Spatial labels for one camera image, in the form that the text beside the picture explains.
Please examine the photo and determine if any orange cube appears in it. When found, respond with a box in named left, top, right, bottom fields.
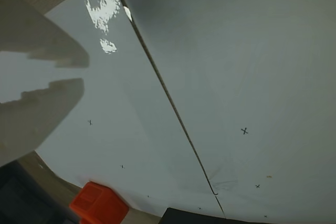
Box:
left=69, top=181, right=130, bottom=224

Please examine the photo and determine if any white paper sheet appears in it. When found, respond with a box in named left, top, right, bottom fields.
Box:
left=111, top=0, right=336, bottom=224
left=0, top=0, right=226, bottom=221

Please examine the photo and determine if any dark brown open box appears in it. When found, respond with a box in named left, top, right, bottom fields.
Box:
left=160, top=207, right=227, bottom=224

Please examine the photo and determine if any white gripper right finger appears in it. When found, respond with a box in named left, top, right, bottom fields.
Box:
left=0, top=78, right=85, bottom=167

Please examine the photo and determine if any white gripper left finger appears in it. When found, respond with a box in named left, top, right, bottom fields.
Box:
left=0, top=0, right=90, bottom=68

